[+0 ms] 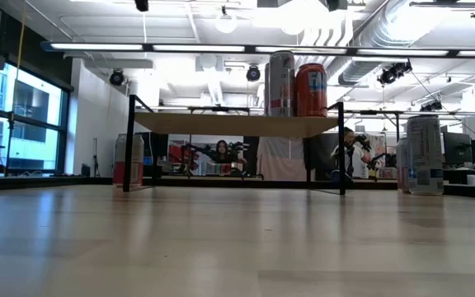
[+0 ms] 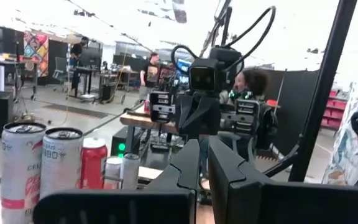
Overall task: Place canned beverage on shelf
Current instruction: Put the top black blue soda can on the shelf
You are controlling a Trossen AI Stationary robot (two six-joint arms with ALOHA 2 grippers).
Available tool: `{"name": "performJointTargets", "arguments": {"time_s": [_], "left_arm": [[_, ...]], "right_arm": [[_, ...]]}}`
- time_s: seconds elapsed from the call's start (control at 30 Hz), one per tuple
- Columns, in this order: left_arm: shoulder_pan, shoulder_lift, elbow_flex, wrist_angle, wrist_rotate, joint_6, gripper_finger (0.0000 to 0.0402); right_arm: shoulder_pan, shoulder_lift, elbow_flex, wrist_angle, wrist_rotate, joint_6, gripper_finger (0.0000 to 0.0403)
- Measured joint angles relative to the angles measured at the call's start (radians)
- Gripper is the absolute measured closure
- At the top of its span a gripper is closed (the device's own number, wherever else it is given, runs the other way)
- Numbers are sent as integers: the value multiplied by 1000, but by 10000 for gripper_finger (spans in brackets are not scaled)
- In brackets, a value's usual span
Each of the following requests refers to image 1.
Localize orange Fanta soda can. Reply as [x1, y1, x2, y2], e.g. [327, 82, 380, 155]
[295, 62, 329, 119]

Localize black tripod stand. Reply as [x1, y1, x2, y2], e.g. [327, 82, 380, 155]
[4, 110, 16, 177]

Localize wooden shelf black metal legs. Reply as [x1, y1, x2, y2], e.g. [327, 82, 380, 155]
[122, 94, 347, 196]

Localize short red white can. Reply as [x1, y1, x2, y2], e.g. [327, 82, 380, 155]
[112, 133, 145, 188]

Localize yellow hanging cable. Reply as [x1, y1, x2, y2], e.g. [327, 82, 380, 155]
[14, 0, 29, 83]

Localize black ceiling track light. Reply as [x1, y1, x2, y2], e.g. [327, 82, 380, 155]
[420, 100, 444, 113]

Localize red wall poster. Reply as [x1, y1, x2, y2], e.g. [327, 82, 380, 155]
[167, 139, 192, 166]

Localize black computer monitor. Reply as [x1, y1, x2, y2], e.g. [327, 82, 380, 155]
[443, 131, 473, 165]

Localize pale pink cloth curtain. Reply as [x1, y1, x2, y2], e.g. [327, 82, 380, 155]
[256, 136, 317, 182]

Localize thin black floor stand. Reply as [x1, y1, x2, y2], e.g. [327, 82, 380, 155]
[92, 137, 101, 178]

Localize tall white can red print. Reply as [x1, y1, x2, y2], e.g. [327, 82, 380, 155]
[264, 49, 297, 118]

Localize person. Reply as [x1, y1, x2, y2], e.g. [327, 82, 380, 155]
[214, 139, 239, 167]
[329, 126, 371, 180]

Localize silver ventilation duct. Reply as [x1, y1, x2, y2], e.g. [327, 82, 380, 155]
[337, 0, 443, 87]

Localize tall grey drink can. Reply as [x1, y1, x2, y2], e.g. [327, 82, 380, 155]
[406, 115, 445, 196]

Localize black ceiling spotlight cluster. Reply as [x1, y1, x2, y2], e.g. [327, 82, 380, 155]
[376, 60, 413, 87]

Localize large glass window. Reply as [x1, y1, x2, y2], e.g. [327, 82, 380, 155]
[0, 61, 71, 175]

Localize black aluminium table frame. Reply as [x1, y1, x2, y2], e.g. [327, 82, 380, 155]
[0, 176, 475, 202]

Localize short silver pink can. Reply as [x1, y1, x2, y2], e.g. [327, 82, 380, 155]
[396, 137, 410, 194]

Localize black overhead light bar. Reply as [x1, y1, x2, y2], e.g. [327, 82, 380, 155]
[40, 40, 475, 59]

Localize round white pendant lamp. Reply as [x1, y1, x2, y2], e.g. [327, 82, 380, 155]
[214, 5, 239, 35]

